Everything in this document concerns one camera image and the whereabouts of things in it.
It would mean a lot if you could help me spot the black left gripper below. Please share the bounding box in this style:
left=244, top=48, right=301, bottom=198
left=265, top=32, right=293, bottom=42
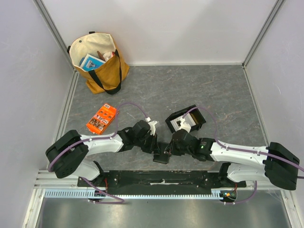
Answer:
left=135, top=132, right=161, bottom=154

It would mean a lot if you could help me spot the black leather card holder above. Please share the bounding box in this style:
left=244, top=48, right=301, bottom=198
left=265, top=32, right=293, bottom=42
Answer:
left=153, top=142, right=169, bottom=164

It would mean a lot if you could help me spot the black plastic card tray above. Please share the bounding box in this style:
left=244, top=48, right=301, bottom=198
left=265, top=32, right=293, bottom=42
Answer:
left=165, top=104, right=206, bottom=133

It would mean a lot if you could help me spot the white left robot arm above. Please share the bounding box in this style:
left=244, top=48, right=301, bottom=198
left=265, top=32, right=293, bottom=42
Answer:
left=46, top=120, right=161, bottom=187

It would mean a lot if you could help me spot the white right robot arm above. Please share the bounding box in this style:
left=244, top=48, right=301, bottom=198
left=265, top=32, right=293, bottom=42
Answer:
left=164, top=129, right=300, bottom=190

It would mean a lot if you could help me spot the white credit card stack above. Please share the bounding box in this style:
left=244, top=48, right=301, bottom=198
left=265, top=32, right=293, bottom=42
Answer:
left=170, top=113, right=196, bottom=132

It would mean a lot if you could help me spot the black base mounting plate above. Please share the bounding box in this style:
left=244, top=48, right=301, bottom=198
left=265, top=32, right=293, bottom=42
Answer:
left=91, top=171, right=247, bottom=189

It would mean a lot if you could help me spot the orange printed box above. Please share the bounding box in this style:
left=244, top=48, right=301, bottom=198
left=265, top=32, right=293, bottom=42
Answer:
left=86, top=103, right=117, bottom=135

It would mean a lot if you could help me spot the mustard tote bag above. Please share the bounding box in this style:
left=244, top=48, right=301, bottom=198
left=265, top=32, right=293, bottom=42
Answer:
left=67, top=32, right=129, bottom=95

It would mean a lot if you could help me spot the blue book in bag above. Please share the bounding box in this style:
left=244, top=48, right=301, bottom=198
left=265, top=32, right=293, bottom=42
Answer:
left=80, top=54, right=105, bottom=71

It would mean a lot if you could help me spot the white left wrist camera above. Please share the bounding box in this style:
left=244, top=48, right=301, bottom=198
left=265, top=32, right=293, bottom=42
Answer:
left=145, top=117, right=159, bottom=136

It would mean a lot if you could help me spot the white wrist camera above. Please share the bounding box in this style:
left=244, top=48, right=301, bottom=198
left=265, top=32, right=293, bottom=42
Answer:
left=177, top=117, right=191, bottom=133
left=145, top=117, right=159, bottom=136

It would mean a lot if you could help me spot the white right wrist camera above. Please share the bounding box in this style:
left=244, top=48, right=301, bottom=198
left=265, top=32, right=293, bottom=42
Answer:
left=177, top=117, right=191, bottom=133

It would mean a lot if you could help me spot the grey slotted cable duct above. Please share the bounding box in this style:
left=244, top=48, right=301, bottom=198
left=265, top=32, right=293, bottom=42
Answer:
left=44, top=189, right=223, bottom=200

